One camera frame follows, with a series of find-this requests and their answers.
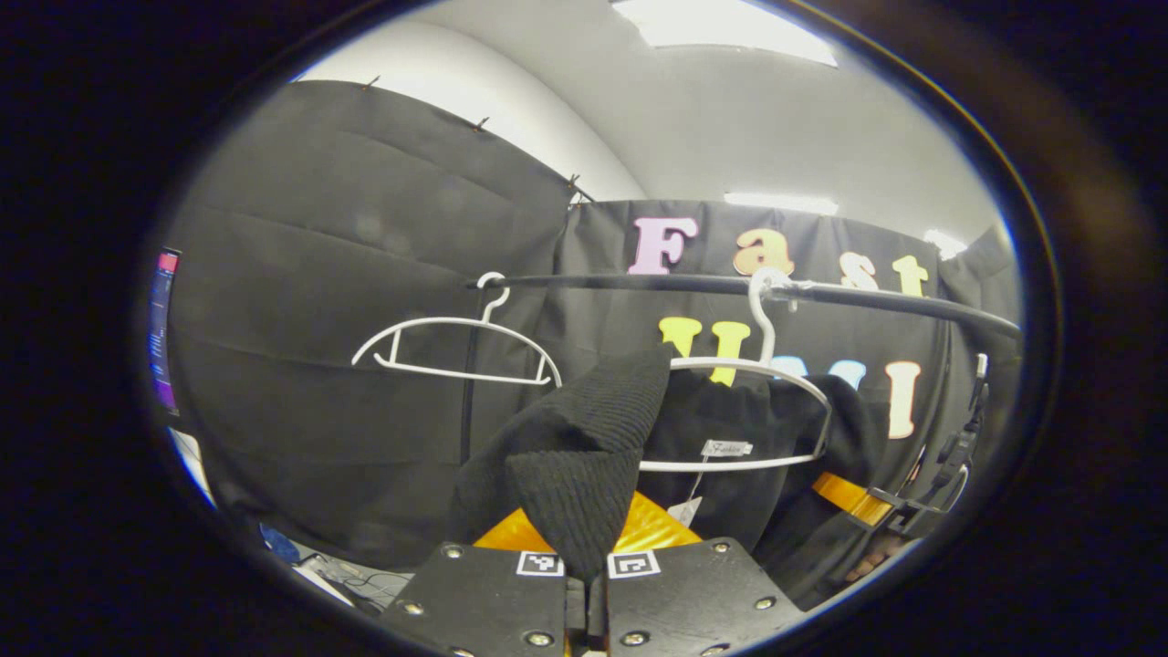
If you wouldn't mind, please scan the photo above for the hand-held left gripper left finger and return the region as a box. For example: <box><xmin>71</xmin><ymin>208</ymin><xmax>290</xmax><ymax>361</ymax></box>
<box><xmin>379</xmin><ymin>506</ymin><xmax>585</xmax><ymax>657</ymax></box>

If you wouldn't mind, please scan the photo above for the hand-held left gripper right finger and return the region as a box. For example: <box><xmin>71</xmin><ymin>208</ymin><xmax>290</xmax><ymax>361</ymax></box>
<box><xmin>589</xmin><ymin>491</ymin><xmax>808</xmax><ymax>657</ymax></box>

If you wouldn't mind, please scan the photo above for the black knit-collar jacket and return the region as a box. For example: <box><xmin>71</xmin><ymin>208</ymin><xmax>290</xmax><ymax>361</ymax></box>
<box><xmin>447</xmin><ymin>345</ymin><xmax>913</xmax><ymax>612</ymax></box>

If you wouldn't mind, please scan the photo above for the black metal clothes rack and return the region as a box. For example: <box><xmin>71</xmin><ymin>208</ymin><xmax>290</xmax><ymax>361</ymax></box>
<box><xmin>459</xmin><ymin>272</ymin><xmax>1021</xmax><ymax>466</ymax></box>

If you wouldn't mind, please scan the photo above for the white hanger with bar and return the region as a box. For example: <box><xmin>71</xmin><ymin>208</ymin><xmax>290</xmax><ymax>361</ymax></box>
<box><xmin>639</xmin><ymin>266</ymin><xmax>833</xmax><ymax>474</ymax></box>

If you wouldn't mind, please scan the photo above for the white empty clothes hanger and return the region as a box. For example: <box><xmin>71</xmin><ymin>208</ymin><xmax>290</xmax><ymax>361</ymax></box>
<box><xmin>351</xmin><ymin>271</ymin><xmax>564</xmax><ymax>388</ymax></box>

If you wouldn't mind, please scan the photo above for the black backdrop cloth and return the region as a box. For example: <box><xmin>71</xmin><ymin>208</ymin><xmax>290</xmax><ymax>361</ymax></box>
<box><xmin>160</xmin><ymin>80</ymin><xmax>1023</xmax><ymax>571</ymax></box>

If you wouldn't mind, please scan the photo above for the computer monitor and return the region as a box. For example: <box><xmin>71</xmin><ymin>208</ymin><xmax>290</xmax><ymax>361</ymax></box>
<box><xmin>149</xmin><ymin>248</ymin><xmax>182</xmax><ymax>416</ymax></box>

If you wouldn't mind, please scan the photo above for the black floor cable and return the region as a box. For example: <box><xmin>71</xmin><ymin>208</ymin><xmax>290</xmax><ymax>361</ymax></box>
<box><xmin>306</xmin><ymin>555</ymin><xmax>413</xmax><ymax>610</ymax></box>

